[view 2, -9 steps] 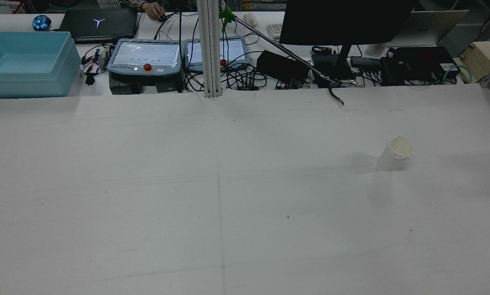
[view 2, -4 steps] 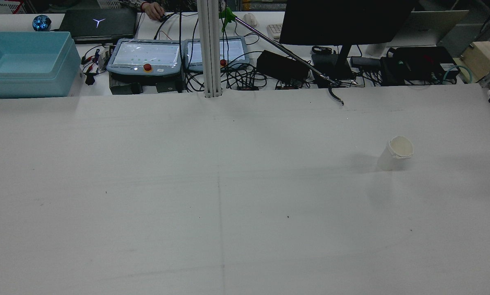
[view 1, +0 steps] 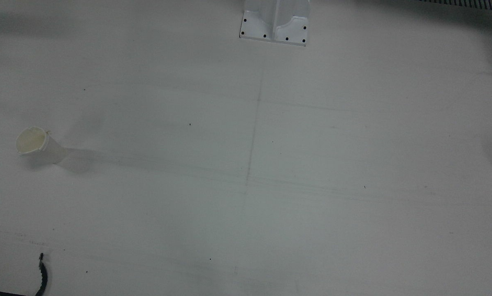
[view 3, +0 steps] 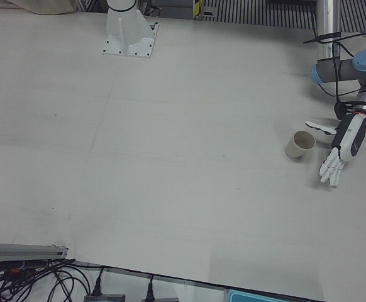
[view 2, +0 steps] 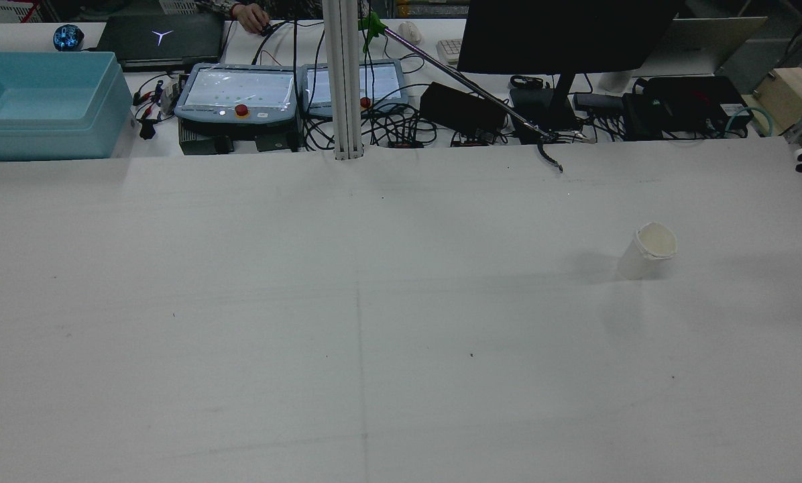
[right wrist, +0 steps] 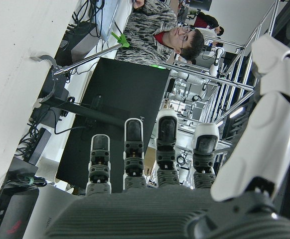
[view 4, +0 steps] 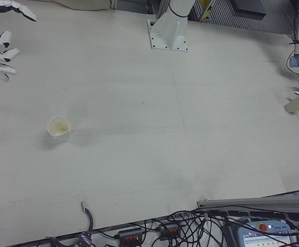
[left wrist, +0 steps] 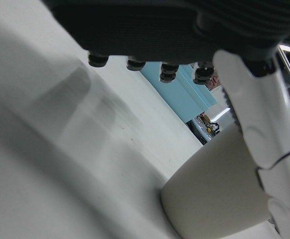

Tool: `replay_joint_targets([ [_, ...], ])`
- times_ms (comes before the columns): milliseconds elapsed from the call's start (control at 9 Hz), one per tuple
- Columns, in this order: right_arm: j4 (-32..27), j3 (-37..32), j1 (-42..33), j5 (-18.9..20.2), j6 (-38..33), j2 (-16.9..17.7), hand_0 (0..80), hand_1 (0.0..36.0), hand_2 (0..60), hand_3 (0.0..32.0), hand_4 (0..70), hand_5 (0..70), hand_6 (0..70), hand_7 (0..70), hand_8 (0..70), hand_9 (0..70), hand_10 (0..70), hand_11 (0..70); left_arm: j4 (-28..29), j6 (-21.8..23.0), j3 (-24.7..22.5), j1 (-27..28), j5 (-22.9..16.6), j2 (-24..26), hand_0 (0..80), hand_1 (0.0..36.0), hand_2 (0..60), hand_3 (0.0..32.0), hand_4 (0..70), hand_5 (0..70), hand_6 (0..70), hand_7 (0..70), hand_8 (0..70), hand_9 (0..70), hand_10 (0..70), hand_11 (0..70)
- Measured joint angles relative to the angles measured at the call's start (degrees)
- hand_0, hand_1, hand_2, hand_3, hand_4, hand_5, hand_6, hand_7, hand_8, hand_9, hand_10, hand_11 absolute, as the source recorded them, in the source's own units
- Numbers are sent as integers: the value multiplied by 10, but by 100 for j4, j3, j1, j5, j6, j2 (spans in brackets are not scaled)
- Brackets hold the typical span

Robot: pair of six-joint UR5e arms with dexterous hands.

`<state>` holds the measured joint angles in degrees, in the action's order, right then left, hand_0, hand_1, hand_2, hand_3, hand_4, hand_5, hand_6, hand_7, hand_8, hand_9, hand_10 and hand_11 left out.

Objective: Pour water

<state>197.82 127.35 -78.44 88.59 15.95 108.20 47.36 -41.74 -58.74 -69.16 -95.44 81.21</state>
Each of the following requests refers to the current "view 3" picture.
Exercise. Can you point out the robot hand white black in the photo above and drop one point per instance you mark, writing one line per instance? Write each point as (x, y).
(349, 138)

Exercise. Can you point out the beige paper cup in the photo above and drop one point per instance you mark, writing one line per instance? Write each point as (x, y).
(297, 151)

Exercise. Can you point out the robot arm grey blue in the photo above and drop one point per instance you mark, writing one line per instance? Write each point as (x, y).
(348, 67)

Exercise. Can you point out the black striped floor grating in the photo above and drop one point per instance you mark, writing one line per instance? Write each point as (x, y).
(249, 12)

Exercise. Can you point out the light blue plastic bin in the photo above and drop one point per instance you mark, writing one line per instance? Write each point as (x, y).
(249, 297)

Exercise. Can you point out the grey power adapter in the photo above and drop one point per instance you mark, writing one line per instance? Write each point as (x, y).
(104, 298)

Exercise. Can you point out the beige cloth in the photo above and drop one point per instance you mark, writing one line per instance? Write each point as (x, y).
(44, 6)

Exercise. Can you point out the aluminium extrusion bar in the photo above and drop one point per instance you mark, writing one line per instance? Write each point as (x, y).
(19, 250)

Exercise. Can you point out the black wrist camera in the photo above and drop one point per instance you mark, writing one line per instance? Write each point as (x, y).
(338, 110)

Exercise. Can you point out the yellow black striped post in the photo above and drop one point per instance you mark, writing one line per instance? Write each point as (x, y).
(197, 7)

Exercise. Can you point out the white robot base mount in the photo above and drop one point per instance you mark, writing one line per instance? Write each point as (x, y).
(123, 34)

